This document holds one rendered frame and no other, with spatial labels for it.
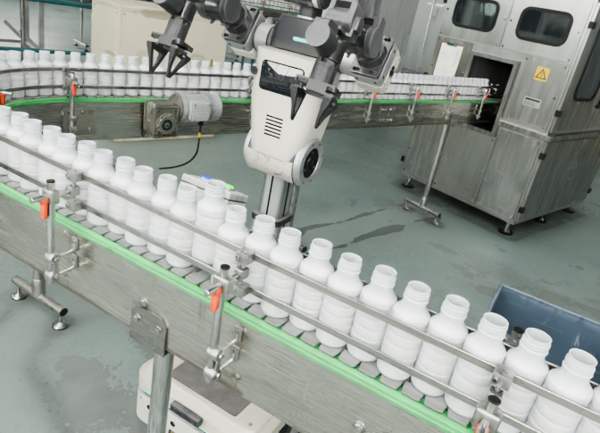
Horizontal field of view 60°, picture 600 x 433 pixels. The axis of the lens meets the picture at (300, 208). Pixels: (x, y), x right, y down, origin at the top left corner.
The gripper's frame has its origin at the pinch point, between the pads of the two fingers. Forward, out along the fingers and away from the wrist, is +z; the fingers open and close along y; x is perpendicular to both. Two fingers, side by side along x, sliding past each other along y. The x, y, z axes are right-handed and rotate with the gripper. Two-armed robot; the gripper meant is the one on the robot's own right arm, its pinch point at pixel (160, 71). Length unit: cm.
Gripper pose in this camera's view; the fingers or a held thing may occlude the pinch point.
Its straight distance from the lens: 147.0
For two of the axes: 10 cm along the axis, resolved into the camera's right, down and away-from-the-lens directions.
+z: -3.7, 9.3, 0.1
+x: 4.0, 1.5, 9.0
